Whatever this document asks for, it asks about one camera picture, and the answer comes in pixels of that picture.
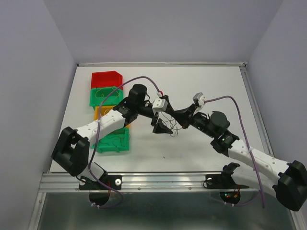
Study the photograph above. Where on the yellow plastic bin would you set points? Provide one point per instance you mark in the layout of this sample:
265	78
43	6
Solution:
104	110

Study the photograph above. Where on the red plastic bin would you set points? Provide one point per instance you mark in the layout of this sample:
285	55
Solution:
106	79

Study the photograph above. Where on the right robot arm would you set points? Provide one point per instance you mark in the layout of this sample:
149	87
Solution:
287	181

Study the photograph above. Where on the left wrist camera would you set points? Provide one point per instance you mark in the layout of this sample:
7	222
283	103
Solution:
159	105

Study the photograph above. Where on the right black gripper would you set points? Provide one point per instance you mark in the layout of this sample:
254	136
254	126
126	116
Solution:
183	116

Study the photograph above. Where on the aluminium front rail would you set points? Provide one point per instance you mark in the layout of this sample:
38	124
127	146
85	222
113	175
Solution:
135	182

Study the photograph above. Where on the aluminium back rail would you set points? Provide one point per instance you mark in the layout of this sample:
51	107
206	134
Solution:
162	64

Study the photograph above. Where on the aluminium right side rail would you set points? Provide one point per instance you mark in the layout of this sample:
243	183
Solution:
256	112

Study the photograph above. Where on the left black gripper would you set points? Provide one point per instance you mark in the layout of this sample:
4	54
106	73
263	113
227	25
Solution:
160	127

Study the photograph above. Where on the far green plastic bin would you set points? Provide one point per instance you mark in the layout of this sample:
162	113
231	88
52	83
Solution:
97	95

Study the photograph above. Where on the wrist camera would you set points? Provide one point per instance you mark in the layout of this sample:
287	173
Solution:
159	105
199	101

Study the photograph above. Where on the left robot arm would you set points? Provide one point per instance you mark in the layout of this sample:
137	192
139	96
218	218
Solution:
71	151

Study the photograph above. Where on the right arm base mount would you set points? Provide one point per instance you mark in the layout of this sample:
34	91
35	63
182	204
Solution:
230	194

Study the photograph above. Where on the aluminium rail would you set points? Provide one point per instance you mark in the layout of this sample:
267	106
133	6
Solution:
135	182
256	112
162	64

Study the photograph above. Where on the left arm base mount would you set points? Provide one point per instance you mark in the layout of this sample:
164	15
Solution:
104	193

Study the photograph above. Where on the green plastic bin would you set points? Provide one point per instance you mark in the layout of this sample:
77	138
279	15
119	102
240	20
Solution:
97	95
116	141

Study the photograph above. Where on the near green plastic bin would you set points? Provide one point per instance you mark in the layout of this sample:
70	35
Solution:
116	141

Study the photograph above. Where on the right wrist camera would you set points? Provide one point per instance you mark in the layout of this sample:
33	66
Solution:
199	101

